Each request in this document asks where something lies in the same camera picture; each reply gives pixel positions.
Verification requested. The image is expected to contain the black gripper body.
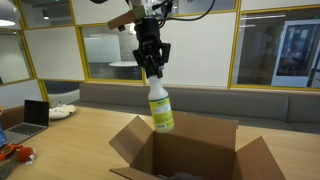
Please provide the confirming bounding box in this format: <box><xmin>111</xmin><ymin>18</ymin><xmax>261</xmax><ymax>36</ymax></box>
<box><xmin>137</xmin><ymin>17</ymin><xmax>163</xmax><ymax>73</ymax></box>

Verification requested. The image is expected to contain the white spray bottle yellow label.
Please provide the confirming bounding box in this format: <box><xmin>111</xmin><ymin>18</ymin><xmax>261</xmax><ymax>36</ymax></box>
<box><xmin>147</xmin><ymin>74</ymin><xmax>176</xmax><ymax>134</ymax></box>

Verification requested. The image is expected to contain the open cardboard box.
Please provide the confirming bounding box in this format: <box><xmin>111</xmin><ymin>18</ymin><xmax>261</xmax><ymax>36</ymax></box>
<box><xmin>108</xmin><ymin>111</ymin><xmax>287</xmax><ymax>180</ymax></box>

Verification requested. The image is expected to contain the round white table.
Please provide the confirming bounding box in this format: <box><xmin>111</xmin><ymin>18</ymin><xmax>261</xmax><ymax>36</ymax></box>
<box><xmin>108</xmin><ymin>60</ymin><xmax>144</xmax><ymax>81</ymax></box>

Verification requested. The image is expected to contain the white board behind glass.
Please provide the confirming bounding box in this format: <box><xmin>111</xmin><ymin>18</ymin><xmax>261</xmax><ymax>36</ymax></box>
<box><xmin>82</xmin><ymin>33</ymin><xmax>121</xmax><ymax>64</ymax></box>

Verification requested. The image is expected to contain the grey upholstered bench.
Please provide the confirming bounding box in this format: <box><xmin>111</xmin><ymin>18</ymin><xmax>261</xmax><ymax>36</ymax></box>
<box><xmin>75</xmin><ymin>81</ymin><xmax>320</xmax><ymax>136</ymax></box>

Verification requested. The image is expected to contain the white framed poster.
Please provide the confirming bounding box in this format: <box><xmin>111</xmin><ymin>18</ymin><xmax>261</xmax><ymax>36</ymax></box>
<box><xmin>270</xmin><ymin>18</ymin><xmax>320</xmax><ymax>90</ymax></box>

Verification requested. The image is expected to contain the grey open laptop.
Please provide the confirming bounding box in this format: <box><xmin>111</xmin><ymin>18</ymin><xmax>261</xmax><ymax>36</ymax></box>
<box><xmin>3</xmin><ymin>98</ymin><xmax>51</xmax><ymax>145</ymax></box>

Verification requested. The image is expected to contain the white dome pendant lamp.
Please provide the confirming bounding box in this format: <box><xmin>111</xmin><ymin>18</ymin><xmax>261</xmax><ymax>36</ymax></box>
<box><xmin>0</xmin><ymin>0</ymin><xmax>22</xmax><ymax>28</ymax></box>

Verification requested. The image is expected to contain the brown cardboard piece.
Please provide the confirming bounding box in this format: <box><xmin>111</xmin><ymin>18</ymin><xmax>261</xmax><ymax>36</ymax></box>
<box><xmin>0</xmin><ymin>104</ymin><xmax>26</xmax><ymax>131</ymax></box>

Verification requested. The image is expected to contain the red plush ball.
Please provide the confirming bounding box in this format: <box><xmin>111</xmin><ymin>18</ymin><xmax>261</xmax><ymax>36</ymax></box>
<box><xmin>16</xmin><ymin>146</ymin><xmax>36</xmax><ymax>165</ymax></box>

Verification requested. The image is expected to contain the blue screen device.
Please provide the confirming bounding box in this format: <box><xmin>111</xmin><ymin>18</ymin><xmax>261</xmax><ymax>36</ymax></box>
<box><xmin>0</xmin><ymin>121</ymin><xmax>9</xmax><ymax>149</ymax></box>

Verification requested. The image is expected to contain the orange black tool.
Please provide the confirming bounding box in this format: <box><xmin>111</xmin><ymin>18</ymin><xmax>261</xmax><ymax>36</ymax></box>
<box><xmin>0</xmin><ymin>143</ymin><xmax>24</xmax><ymax>162</ymax></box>

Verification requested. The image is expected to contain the dark grey cloth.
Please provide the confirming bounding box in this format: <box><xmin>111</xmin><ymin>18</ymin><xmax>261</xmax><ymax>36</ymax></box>
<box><xmin>0</xmin><ymin>159</ymin><xmax>20</xmax><ymax>180</ymax></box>

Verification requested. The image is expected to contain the brown wrist camera box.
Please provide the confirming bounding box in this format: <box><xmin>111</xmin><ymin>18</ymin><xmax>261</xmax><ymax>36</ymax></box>
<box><xmin>106</xmin><ymin>4</ymin><xmax>148</xmax><ymax>33</ymax></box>

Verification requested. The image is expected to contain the black camera cable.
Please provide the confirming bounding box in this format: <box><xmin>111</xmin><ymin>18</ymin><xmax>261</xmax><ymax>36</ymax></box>
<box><xmin>151</xmin><ymin>0</ymin><xmax>218</xmax><ymax>22</ymax></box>

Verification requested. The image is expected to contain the yellow window frame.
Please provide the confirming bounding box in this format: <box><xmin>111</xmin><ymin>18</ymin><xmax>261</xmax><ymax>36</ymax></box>
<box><xmin>0</xmin><ymin>0</ymin><xmax>320</xmax><ymax>103</ymax></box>

